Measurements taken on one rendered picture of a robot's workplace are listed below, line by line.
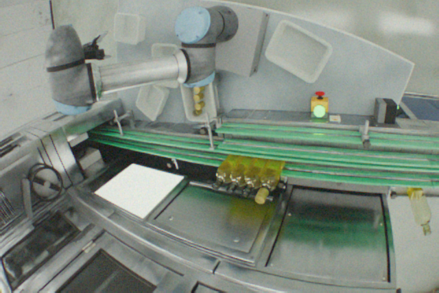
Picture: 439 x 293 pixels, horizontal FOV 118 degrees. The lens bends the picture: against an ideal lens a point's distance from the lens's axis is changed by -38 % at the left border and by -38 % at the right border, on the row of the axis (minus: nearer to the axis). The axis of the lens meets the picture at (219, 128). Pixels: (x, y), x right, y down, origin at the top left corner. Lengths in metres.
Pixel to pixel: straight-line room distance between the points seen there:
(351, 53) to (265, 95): 0.42
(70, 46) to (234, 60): 0.59
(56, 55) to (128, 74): 0.21
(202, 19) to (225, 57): 0.27
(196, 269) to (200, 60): 0.67
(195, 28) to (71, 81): 0.38
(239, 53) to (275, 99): 0.26
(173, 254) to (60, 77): 0.64
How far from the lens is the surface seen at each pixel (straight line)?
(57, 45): 0.59
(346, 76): 0.91
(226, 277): 0.69
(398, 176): 0.96
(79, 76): 0.60
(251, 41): 0.83
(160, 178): 1.13
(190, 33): 0.67
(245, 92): 0.99
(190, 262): 0.74
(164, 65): 0.65
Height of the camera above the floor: 1.64
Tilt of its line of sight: 53 degrees down
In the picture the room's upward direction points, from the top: 133 degrees counter-clockwise
